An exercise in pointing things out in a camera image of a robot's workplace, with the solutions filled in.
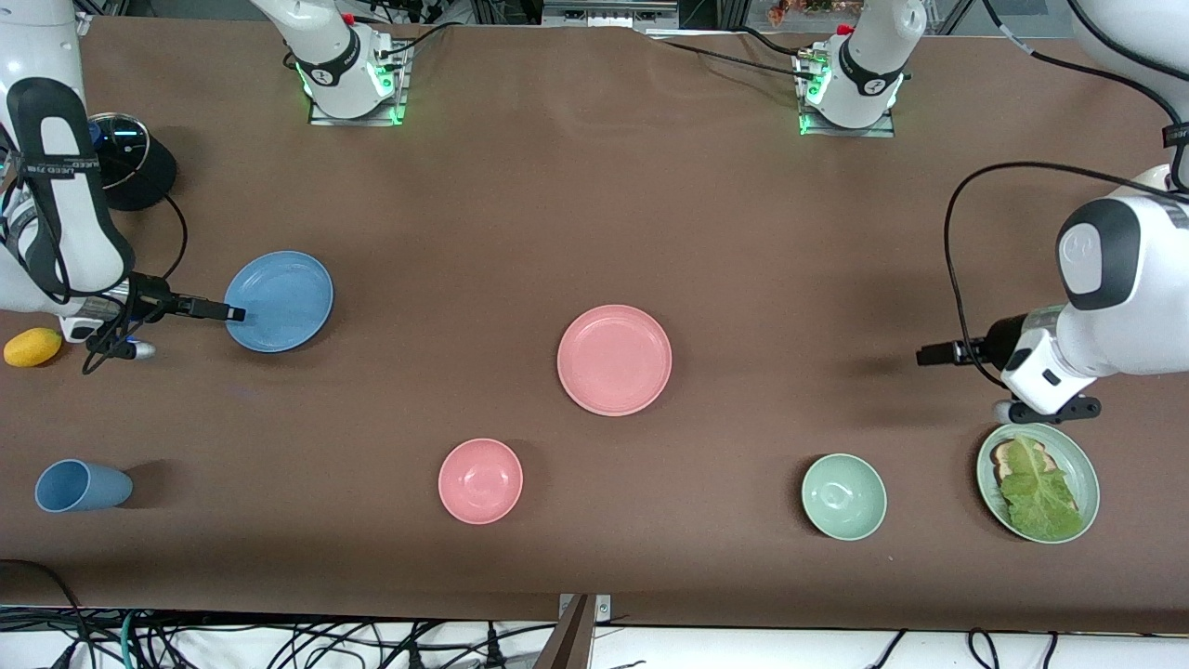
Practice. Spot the small green bowl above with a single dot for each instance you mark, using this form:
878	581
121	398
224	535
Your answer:
843	497

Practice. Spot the pink plate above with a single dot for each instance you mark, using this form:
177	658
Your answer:
613	360

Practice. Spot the green plate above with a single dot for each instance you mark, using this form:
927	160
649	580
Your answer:
1070	455

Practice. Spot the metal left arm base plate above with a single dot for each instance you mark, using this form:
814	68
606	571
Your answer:
850	133

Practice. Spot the small pink bowl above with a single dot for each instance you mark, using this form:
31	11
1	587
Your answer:
480	481

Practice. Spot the blue cup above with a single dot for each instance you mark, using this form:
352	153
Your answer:
79	486

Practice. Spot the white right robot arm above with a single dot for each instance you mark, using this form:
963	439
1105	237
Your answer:
37	37

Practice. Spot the green lettuce leaf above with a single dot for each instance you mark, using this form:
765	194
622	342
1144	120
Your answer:
1036	492

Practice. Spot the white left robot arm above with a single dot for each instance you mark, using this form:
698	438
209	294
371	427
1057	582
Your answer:
1133	307

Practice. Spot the yellow lemon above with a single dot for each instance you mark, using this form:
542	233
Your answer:
32	347

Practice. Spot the dark brown post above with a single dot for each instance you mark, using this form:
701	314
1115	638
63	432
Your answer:
567	646

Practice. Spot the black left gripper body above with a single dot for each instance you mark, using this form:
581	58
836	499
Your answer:
1000	339

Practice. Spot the glass lid blue knob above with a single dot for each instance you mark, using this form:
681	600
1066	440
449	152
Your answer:
128	149

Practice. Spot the orange pink flowers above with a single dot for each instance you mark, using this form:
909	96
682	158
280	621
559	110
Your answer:
790	11

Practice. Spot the toasted bread slice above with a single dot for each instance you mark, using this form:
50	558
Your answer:
1003	455

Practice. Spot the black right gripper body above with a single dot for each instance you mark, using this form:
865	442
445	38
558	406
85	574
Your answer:
151	295

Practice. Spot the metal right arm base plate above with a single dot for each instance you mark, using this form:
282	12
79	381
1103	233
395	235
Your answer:
396	111

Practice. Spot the grey metal box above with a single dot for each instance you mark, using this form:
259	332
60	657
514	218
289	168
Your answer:
604	14

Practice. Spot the blue plate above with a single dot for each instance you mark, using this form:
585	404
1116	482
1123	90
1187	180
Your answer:
283	302

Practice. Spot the small metal table bracket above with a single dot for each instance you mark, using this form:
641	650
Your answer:
604	609

